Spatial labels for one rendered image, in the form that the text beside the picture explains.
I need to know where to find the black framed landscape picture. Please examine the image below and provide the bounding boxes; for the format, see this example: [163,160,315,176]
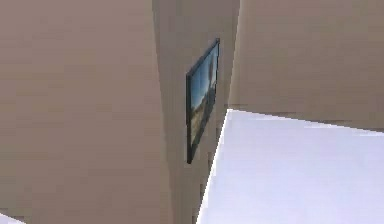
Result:
[185,37,221,165]

